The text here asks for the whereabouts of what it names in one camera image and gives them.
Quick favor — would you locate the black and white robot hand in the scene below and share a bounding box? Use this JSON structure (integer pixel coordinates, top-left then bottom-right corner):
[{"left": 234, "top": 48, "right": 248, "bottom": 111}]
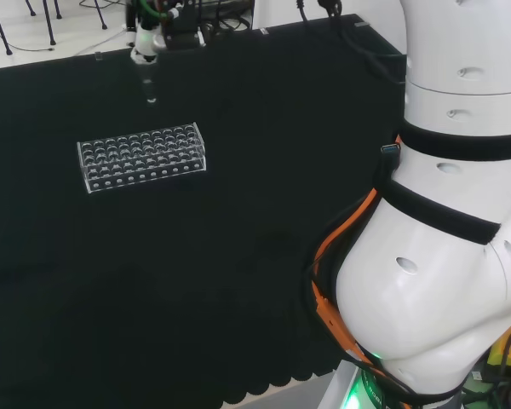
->
[{"left": 129, "top": 17, "right": 169, "bottom": 66}]

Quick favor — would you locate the clear glass test tube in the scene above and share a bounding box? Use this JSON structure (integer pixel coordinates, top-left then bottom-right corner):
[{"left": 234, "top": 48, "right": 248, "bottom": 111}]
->
[{"left": 141, "top": 59, "right": 159, "bottom": 106}]

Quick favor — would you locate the clear acrylic test tube rack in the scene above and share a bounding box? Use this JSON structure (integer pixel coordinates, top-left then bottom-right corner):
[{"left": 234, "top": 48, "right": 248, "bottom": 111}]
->
[{"left": 76, "top": 122, "right": 209, "bottom": 195}]

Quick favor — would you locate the black bench cloth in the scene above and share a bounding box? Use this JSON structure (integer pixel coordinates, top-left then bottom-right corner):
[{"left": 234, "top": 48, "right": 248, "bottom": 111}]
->
[{"left": 0, "top": 12, "right": 410, "bottom": 409}]

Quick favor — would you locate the yellow emergency stop button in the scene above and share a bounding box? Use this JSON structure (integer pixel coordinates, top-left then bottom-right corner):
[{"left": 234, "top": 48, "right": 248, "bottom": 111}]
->
[{"left": 486, "top": 320, "right": 511, "bottom": 381}]

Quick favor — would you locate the green robot cable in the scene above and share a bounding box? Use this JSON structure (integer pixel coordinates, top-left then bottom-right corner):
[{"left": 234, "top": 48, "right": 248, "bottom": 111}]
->
[{"left": 137, "top": 0, "right": 172, "bottom": 20}]

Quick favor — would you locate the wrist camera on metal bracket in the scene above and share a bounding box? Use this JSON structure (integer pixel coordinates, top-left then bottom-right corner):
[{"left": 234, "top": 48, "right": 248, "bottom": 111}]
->
[{"left": 160, "top": 15, "right": 207, "bottom": 52}]

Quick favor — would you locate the black floor cable tangle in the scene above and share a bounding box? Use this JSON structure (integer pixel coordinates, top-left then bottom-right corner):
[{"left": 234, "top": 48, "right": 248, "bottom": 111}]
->
[{"left": 198, "top": 0, "right": 256, "bottom": 34}]

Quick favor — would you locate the black cable bundle on cloth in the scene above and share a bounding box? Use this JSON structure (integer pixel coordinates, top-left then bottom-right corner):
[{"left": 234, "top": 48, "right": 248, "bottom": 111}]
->
[{"left": 296, "top": 0, "right": 408, "bottom": 84}]

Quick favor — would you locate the orange robot cable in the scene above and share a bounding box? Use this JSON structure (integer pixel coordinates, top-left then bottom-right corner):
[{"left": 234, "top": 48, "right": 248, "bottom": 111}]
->
[{"left": 312, "top": 134, "right": 411, "bottom": 406}]

